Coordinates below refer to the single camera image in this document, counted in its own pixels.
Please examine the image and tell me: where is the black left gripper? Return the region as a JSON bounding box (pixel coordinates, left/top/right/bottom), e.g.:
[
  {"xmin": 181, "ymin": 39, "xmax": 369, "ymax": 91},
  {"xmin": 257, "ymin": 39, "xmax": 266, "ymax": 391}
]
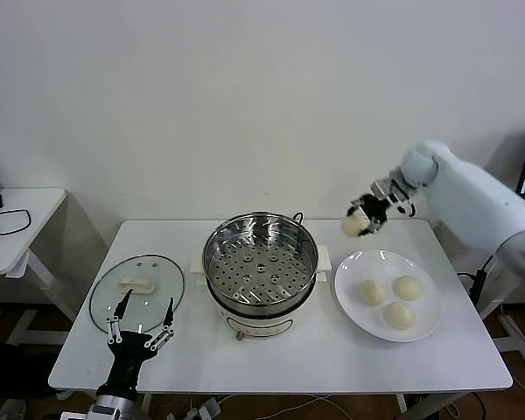
[{"xmin": 104, "ymin": 288, "xmax": 176, "ymax": 395}]

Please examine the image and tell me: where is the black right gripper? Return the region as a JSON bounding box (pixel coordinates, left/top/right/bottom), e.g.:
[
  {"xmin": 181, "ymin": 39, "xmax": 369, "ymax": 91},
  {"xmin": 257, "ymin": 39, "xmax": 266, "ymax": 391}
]
[{"xmin": 346, "ymin": 192, "xmax": 390, "ymax": 238}]

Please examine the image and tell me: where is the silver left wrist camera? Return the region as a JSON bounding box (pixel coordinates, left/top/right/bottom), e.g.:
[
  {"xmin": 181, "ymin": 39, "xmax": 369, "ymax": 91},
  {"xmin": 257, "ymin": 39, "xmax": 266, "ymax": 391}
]
[{"xmin": 60, "ymin": 404, "xmax": 123, "ymax": 420}]

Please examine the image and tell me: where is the white steamed baozi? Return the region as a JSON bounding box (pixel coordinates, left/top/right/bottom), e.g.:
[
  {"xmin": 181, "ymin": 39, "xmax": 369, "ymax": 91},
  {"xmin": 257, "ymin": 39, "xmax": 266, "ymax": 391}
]
[
  {"xmin": 358, "ymin": 279, "xmax": 387, "ymax": 307},
  {"xmin": 392, "ymin": 275, "xmax": 424, "ymax": 302},
  {"xmin": 382, "ymin": 301, "xmax": 417, "ymax": 330},
  {"xmin": 340, "ymin": 207, "xmax": 373, "ymax": 238}
]

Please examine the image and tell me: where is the grey shoe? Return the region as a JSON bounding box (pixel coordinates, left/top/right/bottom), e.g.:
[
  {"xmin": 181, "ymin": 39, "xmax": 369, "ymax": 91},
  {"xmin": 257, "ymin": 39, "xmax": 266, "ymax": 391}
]
[{"xmin": 0, "ymin": 397, "xmax": 27, "ymax": 420}]

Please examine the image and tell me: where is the white side table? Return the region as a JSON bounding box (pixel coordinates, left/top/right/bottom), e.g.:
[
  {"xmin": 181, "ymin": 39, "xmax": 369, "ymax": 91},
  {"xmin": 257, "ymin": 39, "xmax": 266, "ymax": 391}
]
[{"xmin": 0, "ymin": 187, "xmax": 74, "ymax": 351}]

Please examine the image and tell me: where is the glass pot lid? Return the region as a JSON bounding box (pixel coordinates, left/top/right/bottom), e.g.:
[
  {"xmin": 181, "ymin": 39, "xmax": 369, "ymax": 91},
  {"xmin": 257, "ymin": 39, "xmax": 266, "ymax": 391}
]
[{"xmin": 89, "ymin": 255, "xmax": 186, "ymax": 338}]

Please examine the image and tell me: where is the white power strip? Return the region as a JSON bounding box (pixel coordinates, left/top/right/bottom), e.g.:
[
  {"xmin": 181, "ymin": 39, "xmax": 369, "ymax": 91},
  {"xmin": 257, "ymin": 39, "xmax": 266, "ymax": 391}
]
[{"xmin": 165, "ymin": 395, "xmax": 224, "ymax": 420}]

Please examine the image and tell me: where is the stainless steel steamer basket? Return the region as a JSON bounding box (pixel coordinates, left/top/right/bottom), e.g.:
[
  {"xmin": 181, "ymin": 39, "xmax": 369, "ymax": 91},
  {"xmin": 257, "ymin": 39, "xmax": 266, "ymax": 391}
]
[{"xmin": 202, "ymin": 212, "xmax": 320, "ymax": 317}]

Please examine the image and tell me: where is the white side desk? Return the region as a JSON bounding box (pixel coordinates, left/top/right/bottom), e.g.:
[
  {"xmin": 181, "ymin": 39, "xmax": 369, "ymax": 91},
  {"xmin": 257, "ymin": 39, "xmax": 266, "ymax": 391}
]
[{"xmin": 483, "ymin": 244, "xmax": 525, "ymax": 377}]

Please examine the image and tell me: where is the white round plate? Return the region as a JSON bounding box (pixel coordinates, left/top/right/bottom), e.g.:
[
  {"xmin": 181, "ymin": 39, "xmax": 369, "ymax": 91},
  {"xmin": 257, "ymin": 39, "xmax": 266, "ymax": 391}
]
[{"xmin": 333, "ymin": 248, "xmax": 444, "ymax": 344}]

